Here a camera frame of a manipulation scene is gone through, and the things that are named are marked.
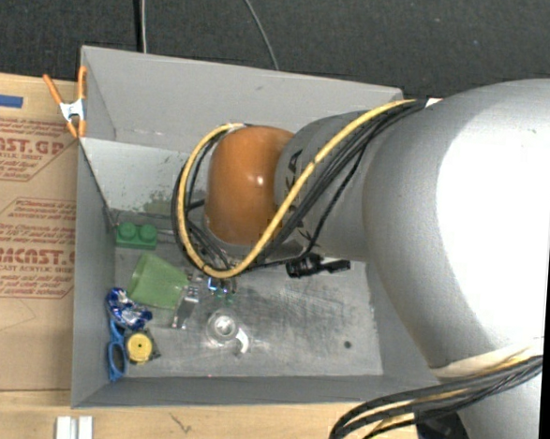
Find translucent green plastic cup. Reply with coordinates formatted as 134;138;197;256
126;251;193;312

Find green toy building brick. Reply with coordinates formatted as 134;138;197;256
114;221;160;252

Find brown cardboard board, red print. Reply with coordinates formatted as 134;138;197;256
0;71;95;401

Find grey metal bin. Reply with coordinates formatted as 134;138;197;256
54;44;461;435

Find clear glass cup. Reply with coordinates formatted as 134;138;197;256
202;308;254;357

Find yellow disc on black base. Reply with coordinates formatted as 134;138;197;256
123;327;164;368

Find blue sunglasses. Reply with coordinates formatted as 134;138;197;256
104;317;133;385

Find black cylinder on white bracket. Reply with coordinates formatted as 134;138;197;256
283;249;352;284

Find crumpled blue foil wrapper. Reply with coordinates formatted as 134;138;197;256
102;285;156;333

